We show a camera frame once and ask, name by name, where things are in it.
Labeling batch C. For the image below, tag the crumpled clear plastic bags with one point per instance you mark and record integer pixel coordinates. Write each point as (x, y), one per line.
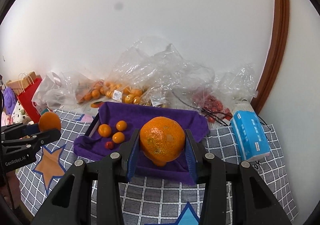
(162, 70)

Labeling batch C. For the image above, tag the black tray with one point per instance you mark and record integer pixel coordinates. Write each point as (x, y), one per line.
(93, 127)

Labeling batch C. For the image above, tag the purple towel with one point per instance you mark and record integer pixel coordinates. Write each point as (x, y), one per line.
(155, 111)

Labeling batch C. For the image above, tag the purple plush cloth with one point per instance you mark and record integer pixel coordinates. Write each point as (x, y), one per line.
(10, 97)

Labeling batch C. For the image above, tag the large bumpy orange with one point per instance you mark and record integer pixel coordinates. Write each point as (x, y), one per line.
(162, 140)

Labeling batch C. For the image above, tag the white plastic bag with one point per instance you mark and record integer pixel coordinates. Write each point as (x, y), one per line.
(47, 90)

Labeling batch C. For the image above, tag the blue tissue pack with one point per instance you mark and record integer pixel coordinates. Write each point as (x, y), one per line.
(250, 135)

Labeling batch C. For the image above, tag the pink printed blanket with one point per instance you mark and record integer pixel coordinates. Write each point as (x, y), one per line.
(6, 118)

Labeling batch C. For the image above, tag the small red fruit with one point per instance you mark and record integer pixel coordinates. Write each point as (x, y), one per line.
(109, 145)

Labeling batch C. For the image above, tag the clear bag of yellow fruits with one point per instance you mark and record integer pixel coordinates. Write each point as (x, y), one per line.
(155, 102)

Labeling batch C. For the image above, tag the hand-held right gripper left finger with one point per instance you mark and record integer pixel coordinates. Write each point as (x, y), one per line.
(132, 162)

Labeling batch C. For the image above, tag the medium round orange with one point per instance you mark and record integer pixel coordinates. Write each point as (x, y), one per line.
(104, 130)

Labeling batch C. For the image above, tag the clear bag of oranges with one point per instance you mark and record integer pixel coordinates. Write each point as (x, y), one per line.
(87, 90)

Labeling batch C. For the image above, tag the brown wooden door frame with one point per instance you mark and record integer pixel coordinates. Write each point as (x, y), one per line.
(280, 40)

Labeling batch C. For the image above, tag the clear bag of mandarins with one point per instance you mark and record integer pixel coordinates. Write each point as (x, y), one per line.
(120, 91)

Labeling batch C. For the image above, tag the clear bag of red fruits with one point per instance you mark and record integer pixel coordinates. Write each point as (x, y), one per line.
(215, 105)

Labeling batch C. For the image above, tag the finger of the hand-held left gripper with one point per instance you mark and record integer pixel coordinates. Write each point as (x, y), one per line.
(32, 128)
(47, 136)

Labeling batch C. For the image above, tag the red paper bag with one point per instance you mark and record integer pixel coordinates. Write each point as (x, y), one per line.
(26, 100)

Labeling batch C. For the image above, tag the grey checkered blanket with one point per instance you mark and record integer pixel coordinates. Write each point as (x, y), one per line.
(155, 197)

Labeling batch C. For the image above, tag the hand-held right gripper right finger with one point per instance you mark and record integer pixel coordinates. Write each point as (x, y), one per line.
(191, 162)

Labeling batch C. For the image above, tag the printed paper sheet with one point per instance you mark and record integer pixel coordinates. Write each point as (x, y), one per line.
(87, 108)

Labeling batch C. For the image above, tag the small mandarin orange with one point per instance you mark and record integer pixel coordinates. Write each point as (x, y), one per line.
(121, 125)
(50, 120)
(118, 137)

